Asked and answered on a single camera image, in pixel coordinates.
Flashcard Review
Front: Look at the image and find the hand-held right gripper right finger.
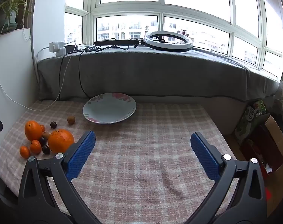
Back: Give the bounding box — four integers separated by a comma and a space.
184, 132, 267, 224

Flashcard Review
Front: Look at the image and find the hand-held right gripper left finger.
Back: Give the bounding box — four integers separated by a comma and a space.
18, 131, 102, 224

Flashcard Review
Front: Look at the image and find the large orange with stem scar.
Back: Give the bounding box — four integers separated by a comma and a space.
48, 129, 75, 154

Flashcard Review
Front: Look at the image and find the large smooth orange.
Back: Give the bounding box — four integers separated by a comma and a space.
24, 120, 43, 142

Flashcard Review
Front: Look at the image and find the small mandarin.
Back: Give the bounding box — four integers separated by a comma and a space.
30, 140, 42, 155
19, 146, 31, 158

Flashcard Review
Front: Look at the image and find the floral white plate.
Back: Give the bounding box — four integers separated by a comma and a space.
83, 93, 137, 124

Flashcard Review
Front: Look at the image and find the dark red box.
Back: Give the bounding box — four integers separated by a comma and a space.
240, 124, 283, 185

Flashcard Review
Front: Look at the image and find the pink plaid blanket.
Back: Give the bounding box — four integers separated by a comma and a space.
0, 99, 240, 224

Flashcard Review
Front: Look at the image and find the green printed bag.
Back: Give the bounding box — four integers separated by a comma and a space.
235, 100, 267, 145

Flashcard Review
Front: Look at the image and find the brown cardboard box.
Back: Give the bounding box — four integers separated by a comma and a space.
264, 115, 283, 171

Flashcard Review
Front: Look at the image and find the green ceramic flowerpot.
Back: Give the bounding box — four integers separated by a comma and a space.
0, 9, 18, 32

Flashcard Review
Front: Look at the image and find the long white cable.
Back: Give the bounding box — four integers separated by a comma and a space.
0, 41, 77, 112

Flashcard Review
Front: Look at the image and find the black cable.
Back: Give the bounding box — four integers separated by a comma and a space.
78, 49, 93, 99
53, 49, 75, 101

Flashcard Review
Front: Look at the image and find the short white cable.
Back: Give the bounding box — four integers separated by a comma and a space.
34, 47, 50, 84

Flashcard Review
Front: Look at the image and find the white pull cord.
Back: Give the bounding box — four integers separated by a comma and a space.
22, 0, 32, 41

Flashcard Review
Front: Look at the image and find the black ring light stand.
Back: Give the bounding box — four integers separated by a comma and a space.
95, 39, 145, 47

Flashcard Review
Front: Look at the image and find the white window frame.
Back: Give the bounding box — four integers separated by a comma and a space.
64, 0, 283, 80

